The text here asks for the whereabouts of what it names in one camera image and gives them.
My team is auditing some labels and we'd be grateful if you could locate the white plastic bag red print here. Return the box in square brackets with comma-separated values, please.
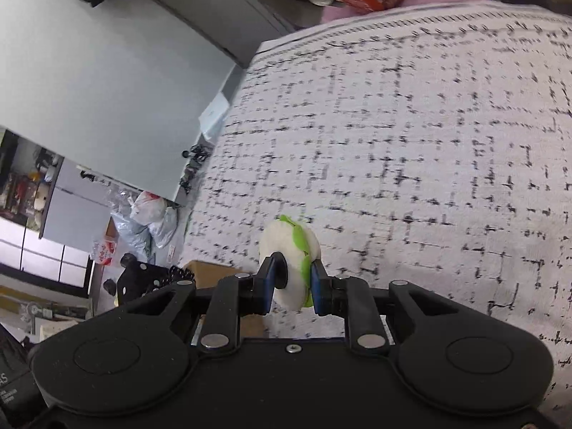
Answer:
[130, 191, 167, 226]

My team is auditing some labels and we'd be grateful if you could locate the kitchen shelf with items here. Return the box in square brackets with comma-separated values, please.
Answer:
[1, 127, 64, 237]

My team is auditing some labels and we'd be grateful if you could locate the red white snack package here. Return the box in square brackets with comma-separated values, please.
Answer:
[90, 237, 117, 265]

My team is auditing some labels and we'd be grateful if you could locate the brown cardboard box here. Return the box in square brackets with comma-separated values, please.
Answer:
[185, 260, 267, 339]

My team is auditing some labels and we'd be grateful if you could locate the grey plastic bag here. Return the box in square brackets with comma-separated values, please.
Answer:
[110, 206, 178, 261]

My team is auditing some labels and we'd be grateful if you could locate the black felt stitched patch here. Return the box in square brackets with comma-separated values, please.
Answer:
[168, 265, 195, 283]

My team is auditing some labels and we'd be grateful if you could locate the dark grey wardrobe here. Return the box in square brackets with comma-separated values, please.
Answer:
[155, 0, 322, 68]

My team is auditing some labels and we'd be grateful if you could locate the white foam box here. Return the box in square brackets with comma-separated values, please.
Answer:
[199, 92, 230, 143]

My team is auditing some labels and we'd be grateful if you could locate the pink bed sheet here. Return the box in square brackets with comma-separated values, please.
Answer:
[320, 0, 491, 24]

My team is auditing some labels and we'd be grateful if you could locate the white black patterned blanket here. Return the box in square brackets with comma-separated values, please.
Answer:
[180, 1, 571, 428]

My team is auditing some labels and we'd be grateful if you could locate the black polka dot stool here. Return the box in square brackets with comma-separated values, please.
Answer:
[116, 261, 169, 306]

